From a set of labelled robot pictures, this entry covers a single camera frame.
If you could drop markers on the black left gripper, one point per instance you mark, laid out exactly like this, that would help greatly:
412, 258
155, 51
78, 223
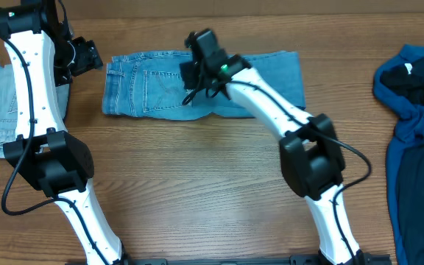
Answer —
91, 60

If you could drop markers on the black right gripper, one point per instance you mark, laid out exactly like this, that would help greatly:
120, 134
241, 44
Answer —
188, 76

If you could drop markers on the long blue denim jeans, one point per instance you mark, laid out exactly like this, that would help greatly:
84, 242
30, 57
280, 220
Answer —
154, 84

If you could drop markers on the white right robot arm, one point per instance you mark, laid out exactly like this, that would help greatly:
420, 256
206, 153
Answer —
311, 159

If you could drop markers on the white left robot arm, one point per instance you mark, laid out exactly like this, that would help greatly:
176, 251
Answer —
45, 55

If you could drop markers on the dark blue clothes pile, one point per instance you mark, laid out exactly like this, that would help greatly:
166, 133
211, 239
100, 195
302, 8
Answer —
399, 85

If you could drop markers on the brown cardboard wall panel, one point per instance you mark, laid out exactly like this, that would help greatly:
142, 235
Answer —
102, 9

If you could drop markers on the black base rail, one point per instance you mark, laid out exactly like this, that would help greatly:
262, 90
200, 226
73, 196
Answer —
292, 260

